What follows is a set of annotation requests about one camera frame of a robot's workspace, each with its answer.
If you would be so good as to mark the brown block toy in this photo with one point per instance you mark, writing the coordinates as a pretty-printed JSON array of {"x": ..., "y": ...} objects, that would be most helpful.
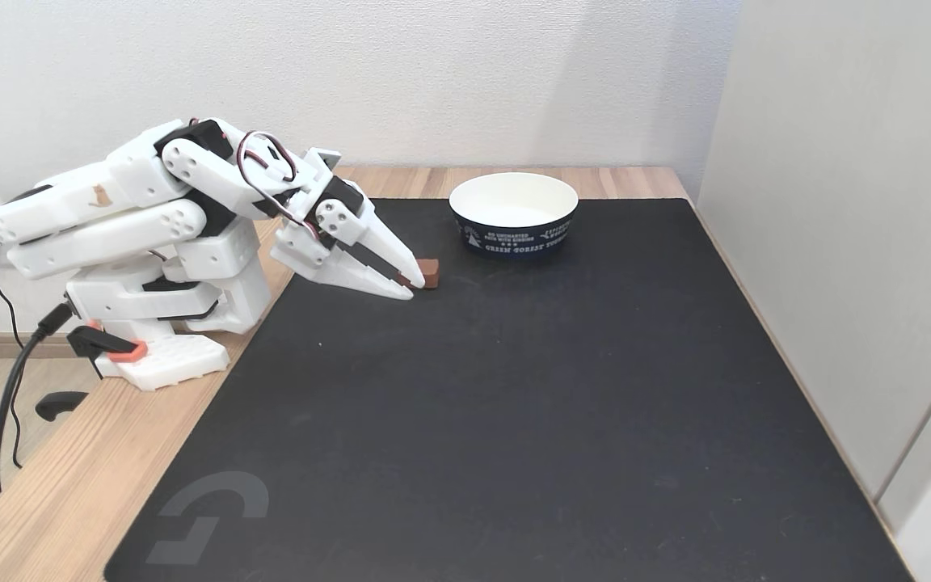
[{"x": 431, "y": 273}]

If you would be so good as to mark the navy and white paper bowl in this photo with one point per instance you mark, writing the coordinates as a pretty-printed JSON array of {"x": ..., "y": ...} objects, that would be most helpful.
[{"x": 514, "y": 210}]

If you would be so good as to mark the black and orange clamp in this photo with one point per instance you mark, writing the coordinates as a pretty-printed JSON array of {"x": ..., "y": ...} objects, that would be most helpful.
[{"x": 114, "y": 346}]

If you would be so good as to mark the black desk mat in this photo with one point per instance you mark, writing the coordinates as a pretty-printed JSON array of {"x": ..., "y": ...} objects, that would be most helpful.
[{"x": 514, "y": 404}]

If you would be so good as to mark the white cabinet panel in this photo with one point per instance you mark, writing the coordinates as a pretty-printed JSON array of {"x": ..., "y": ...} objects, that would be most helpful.
[{"x": 853, "y": 202}]

